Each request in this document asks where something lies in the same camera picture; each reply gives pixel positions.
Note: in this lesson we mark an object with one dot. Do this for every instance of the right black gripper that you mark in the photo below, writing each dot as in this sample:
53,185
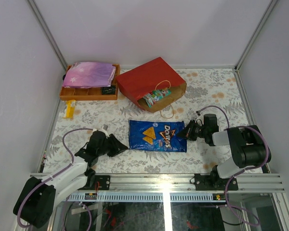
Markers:
188,132

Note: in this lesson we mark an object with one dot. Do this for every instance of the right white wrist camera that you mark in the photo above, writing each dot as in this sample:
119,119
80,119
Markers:
199,118

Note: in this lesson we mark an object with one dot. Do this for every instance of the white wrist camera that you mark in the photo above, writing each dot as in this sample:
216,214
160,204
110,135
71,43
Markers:
103,129
199,118

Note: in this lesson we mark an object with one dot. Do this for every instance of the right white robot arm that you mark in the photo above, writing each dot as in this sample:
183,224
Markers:
248,148

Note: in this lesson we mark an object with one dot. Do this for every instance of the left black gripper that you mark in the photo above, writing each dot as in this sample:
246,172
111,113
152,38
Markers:
110,145

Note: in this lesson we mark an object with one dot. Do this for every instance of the blue Doritos chip bag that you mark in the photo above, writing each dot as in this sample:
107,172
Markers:
156,136

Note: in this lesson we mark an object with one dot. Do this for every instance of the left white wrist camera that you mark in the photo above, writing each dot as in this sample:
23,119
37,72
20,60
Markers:
103,129

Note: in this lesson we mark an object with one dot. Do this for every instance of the red paper bag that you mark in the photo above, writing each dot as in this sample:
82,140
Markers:
153,75

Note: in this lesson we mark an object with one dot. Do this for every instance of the dark patterned cloth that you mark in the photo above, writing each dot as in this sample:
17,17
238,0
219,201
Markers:
108,90

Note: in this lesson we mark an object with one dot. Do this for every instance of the teal snack packet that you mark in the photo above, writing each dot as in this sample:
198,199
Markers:
155,96

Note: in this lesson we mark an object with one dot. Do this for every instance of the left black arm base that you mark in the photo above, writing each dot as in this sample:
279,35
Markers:
97,183

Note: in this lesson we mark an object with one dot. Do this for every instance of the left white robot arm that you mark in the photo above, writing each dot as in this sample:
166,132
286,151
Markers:
40,196

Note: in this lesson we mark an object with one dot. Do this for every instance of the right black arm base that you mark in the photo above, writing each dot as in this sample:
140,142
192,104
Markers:
208,183

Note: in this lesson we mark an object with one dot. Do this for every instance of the purple star cloth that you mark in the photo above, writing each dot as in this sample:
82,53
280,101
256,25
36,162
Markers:
89,75

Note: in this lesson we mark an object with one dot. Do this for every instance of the wooden compartment tray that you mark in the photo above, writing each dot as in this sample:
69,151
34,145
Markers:
90,94

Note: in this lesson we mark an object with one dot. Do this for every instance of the yellow snack packet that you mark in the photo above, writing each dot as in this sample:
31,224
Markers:
69,110

